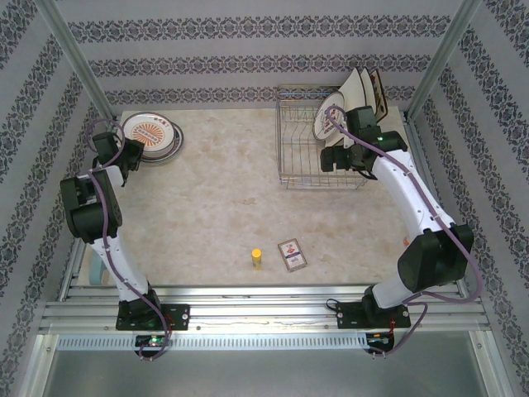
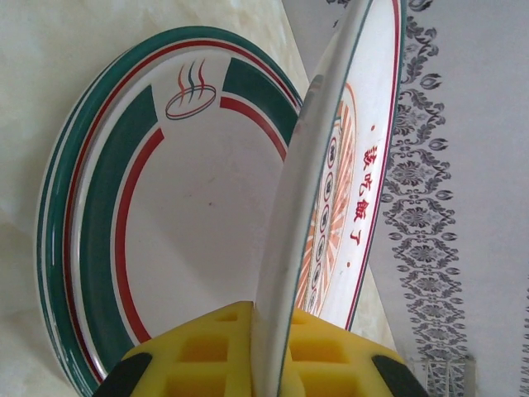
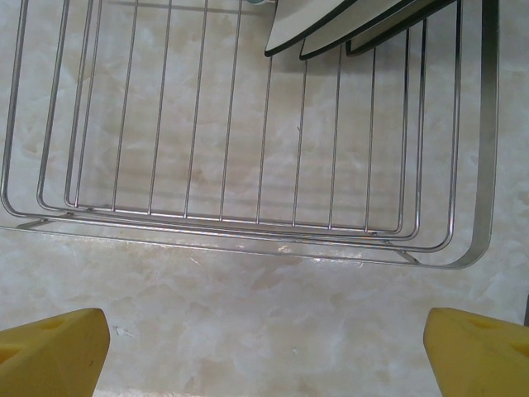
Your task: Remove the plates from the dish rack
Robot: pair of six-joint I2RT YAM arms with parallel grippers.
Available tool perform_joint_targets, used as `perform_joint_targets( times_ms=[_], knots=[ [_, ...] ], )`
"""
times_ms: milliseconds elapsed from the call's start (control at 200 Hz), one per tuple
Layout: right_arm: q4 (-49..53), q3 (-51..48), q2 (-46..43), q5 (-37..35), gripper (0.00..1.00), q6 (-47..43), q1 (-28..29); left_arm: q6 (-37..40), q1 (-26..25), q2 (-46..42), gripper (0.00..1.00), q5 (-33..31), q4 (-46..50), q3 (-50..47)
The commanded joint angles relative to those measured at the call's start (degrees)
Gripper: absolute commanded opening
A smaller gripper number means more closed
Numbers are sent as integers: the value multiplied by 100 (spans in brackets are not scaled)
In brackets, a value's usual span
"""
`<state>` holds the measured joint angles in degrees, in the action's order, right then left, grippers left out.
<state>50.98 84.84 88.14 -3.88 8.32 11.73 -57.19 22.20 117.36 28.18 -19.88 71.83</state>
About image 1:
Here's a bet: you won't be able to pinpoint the playing card box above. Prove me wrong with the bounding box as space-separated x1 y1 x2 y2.
277 238 307 273

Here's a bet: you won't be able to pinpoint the floral square plate dark rim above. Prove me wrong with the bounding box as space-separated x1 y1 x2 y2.
369 68 389 123

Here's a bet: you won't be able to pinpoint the aluminium mounting rail beams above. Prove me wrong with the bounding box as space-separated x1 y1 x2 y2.
39 283 493 332

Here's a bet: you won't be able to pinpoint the slotted grey cable duct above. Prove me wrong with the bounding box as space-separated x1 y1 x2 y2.
55 332 373 351

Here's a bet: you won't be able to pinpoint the aluminium side rail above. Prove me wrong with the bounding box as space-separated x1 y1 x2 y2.
403 111 470 297
55 117 121 301

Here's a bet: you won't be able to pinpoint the metal wire dish rack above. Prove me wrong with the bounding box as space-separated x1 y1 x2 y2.
274 84 375 191

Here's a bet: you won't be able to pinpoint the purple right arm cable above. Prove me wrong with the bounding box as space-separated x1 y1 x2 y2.
323 104 484 361

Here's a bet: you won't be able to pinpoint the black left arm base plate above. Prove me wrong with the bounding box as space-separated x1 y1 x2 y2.
115 303 191 332

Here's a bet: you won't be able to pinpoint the grey metal sheet panel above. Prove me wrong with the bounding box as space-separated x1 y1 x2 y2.
32 349 497 397

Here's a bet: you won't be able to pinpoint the aluminium frame post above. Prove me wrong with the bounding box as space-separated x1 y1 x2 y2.
407 0 484 119
39 0 119 125

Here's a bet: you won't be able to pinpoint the round patterned plates stack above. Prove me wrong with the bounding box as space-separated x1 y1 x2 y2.
122 117 182 158

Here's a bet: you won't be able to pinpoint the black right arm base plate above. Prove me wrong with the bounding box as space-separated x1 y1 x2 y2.
336 300 411 331

